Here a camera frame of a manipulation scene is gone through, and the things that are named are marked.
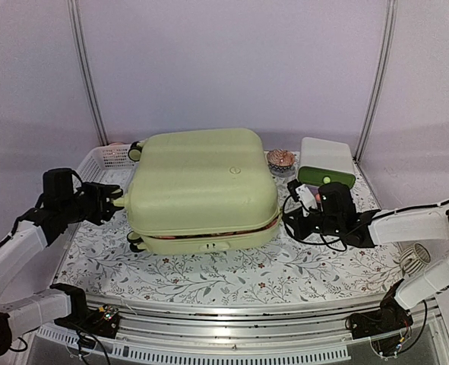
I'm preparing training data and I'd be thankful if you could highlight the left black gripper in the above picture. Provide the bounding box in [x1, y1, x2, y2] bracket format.
[60, 180, 118, 225]

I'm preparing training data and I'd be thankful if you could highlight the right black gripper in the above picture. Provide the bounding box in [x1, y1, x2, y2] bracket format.
[285, 206, 343, 240]

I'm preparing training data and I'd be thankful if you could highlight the light green hard-shell suitcase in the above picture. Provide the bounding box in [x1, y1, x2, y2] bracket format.
[121, 129, 280, 255]

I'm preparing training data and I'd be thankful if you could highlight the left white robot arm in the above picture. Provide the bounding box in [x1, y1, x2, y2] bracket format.
[0, 168, 123, 356]

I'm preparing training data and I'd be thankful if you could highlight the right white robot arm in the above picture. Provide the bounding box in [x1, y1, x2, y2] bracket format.
[282, 179, 449, 332]

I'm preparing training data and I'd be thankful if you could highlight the white plastic mesh basket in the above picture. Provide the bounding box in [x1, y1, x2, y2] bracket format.
[76, 144, 135, 186]

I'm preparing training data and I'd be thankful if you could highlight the pink bowl behind basket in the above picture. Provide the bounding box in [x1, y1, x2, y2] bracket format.
[107, 142, 127, 147]

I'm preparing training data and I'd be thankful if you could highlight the green drawer with knob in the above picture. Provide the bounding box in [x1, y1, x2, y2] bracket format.
[297, 166, 356, 189]

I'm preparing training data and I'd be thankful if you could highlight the floral patterned tablecloth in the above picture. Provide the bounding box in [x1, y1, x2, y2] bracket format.
[53, 151, 419, 306]

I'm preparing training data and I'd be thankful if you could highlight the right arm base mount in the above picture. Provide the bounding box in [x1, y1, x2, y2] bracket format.
[345, 285, 413, 357]

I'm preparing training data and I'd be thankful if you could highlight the left metal corner post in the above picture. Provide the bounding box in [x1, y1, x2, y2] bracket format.
[67, 0, 109, 146]

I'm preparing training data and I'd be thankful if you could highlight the metal corner post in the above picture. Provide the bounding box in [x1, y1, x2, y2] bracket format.
[353, 0, 398, 165]
[67, 0, 109, 146]

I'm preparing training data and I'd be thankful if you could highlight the right metal corner post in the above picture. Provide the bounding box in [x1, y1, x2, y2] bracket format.
[353, 0, 398, 165]

